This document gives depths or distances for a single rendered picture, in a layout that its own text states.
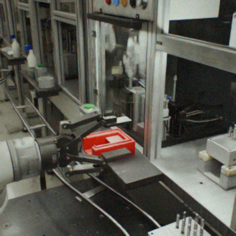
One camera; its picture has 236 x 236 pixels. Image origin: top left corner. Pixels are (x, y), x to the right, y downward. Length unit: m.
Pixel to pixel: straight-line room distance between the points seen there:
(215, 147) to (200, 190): 0.14
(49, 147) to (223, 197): 0.53
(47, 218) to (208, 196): 0.60
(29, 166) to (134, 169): 0.47
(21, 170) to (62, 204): 0.65
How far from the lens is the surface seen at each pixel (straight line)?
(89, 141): 1.18
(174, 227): 0.84
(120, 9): 1.17
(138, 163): 1.12
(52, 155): 0.71
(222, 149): 1.01
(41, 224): 1.25
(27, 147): 0.70
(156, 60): 1.02
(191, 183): 1.04
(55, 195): 1.38
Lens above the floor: 1.47
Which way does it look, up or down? 23 degrees down
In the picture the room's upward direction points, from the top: straight up
